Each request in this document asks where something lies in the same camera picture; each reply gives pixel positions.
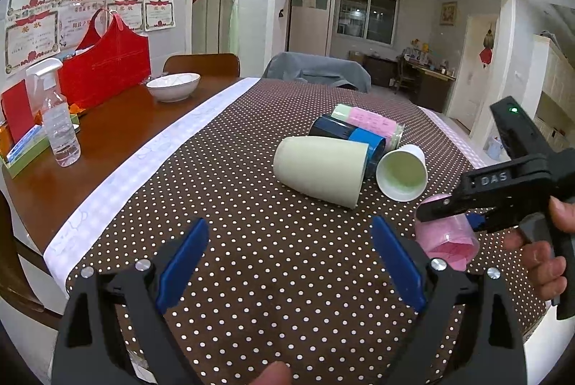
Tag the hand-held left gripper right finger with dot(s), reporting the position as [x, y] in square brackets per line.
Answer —
[397, 259]

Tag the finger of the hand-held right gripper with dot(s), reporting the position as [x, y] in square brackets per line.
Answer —
[498, 220]
[489, 180]

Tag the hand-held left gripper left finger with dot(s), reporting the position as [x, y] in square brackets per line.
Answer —
[184, 264]

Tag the white paper cup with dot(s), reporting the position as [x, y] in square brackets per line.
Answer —
[402, 176]

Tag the cream cup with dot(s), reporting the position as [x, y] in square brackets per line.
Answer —
[316, 167]

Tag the pink and green cup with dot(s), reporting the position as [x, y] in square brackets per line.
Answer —
[373, 120]

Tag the dark blue cup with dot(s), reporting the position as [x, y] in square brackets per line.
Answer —
[341, 131]

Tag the person's right hand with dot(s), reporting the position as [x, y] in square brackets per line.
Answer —
[537, 266]

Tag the person's left hand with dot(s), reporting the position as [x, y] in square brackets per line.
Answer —
[272, 375]

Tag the brown polka dot tablecloth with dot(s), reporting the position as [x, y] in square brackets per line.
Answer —
[251, 259]

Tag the white door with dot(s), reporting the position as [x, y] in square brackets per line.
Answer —
[467, 79]

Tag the red hanging ornament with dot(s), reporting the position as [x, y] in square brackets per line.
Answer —
[487, 48]

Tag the wooden desk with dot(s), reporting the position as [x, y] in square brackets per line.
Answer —
[426, 86]

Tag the dark low cabinet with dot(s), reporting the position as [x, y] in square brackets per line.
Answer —
[379, 70]

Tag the dark wooden chair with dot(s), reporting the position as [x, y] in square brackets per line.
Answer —
[22, 277]

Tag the white bowl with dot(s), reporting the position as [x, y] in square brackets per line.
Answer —
[173, 86]

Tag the clear spray bottle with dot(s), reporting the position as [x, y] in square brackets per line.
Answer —
[63, 129]

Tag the green tray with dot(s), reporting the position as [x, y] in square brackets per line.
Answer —
[29, 160]

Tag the window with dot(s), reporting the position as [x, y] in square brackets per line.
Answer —
[368, 17]

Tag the blue tissue packet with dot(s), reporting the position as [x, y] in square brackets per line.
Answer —
[24, 145]

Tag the brown wooden chair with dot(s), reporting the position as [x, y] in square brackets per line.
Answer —
[202, 64]

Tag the grey cloth covered chair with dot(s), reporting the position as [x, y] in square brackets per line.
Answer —
[314, 68]

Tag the red bag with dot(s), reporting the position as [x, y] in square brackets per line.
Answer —
[105, 70]

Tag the red box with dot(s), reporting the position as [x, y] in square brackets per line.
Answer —
[18, 111]

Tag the white refrigerator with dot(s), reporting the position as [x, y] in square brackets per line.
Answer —
[310, 30]

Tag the framed wall picture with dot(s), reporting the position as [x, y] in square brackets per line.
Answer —
[448, 13]

